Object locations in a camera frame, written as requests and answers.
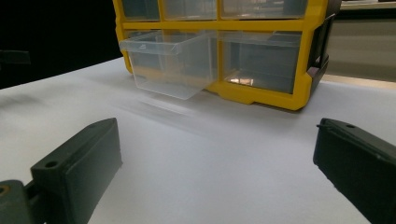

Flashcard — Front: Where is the yellow drawer cabinet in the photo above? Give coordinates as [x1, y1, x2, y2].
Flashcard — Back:
[112, 0, 343, 112]

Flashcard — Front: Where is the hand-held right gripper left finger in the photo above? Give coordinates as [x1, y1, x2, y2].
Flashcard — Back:
[30, 117, 123, 224]

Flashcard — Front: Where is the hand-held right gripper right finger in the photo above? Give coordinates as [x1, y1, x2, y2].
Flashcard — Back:
[312, 118, 396, 224]

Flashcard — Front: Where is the clear plastic drawer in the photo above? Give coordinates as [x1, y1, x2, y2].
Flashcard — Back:
[162, 0, 218, 21]
[119, 30, 219, 101]
[220, 0, 309, 21]

